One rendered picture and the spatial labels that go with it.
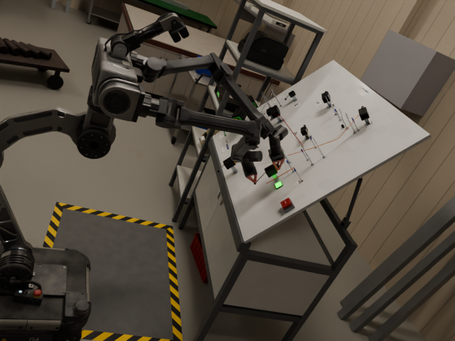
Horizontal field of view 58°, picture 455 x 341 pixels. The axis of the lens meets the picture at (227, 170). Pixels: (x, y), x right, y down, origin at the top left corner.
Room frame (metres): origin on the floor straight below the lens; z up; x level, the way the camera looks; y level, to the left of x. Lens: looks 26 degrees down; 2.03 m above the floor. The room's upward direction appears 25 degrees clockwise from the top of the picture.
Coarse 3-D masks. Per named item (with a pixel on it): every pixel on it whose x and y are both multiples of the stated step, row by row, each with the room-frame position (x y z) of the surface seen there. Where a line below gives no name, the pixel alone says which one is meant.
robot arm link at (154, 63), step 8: (208, 56) 2.13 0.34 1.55; (216, 56) 2.15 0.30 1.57; (152, 64) 1.84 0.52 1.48; (160, 64) 1.87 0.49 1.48; (168, 64) 1.93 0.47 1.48; (176, 64) 1.96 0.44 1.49; (184, 64) 2.00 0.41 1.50; (192, 64) 2.03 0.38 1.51; (200, 64) 2.06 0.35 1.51; (208, 64) 2.10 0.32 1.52; (216, 64) 2.12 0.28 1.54; (152, 72) 1.84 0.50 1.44; (160, 72) 1.92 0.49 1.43; (168, 72) 1.93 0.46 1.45; (176, 72) 1.98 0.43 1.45; (216, 72) 2.12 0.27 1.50; (216, 80) 2.14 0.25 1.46
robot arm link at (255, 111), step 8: (224, 64) 2.12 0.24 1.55; (224, 72) 2.10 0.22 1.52; (224, 80) 2.10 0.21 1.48; (232, 80) 2.12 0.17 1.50; (232, 88) 2.09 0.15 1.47; (232, 96) 2.09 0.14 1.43; (240, 96) 2.08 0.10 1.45; (240, 104) 2.07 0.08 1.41; (248, 104) 2.07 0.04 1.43; (248, 112) 2.05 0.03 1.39; (256, 112) 2.06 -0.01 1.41; (264, 120) 2.05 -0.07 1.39; (264, 128) 2.02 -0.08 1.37; (264, 136) 2.05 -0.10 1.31
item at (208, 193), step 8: (208, 160) 2.80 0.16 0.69; (208, 168) 2.73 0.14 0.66; (208, 176) 2.67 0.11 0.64; (216, 176) 2.53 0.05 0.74; (200, 184) 2.75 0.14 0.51; (208, 184) 2.60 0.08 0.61; (216, 184) 2.47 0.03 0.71; (200, 192) 2.68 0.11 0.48; (208, 192) 2.54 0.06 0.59; (216, 192) 2.41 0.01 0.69; (200, 200) 2.61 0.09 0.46; (208, 200) 2.48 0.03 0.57; (216, 200) 2.35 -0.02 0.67; (200, 208) 2.54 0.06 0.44; (208, 208) 2.42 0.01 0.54; (216, 208) 2.30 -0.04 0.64; (200, 216) 2.48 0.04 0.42; (208, 216) 2.36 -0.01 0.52; (208, 224) 2.31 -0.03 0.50
